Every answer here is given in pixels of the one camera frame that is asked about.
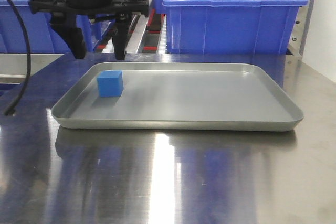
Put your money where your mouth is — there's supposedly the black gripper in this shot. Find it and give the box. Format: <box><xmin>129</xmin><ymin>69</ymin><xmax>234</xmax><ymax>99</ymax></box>
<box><xmin>29</xmin><ymin>0</ymin><xmax>149</xmax><ymax>60</ymax></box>

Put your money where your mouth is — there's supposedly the blue cube block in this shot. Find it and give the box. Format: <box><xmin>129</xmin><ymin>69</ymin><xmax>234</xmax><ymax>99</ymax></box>
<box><xmin>97</xmin><ymin>70</ymin><xmax>124</xmax><ymax>97</ymax></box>

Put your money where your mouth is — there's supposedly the blue plastic bin left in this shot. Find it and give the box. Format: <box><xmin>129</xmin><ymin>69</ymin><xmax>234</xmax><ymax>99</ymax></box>
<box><xmin>0</xmin><ymin>0</ymin><xmax>138</xmax><ymax>55</ymax></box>

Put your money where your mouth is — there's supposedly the blue plastic bin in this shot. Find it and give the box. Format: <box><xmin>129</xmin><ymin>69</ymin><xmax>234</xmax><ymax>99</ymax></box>
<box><xmin>163</xmin><ymin>0</ymin><xmax>308</xmax><ymax>55</ymax></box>
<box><xmin>0</xmin><ymin>0</ymin><xmax>138</xmax><ymax>55</ymax></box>

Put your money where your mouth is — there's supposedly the grey metal tray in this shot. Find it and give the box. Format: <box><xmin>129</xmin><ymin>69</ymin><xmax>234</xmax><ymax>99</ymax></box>
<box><xmin>51</xmin><ymin>62</ymin><xmax>303</xmax><ymax>132</ymax></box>

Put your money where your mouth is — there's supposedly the blue plastic bin right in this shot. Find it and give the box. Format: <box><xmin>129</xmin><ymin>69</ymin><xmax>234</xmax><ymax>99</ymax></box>
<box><xmin>163</xmin><ymin>0</ymin><xmax>308</xmax><ymax>55</ymax></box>

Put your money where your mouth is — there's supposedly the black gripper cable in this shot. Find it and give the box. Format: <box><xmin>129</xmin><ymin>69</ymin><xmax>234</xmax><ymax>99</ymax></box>
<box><xmin>0</xmin><ymin>0</ymin><xmax>32</xmax><ymax>117</ymax></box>

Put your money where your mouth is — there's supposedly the steel shelf upright post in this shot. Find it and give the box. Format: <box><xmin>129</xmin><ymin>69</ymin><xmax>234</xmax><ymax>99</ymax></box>
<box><xmin>288</xmin><ymin>0</ymin><xmax>314</xmax><ymax>58</ymax></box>

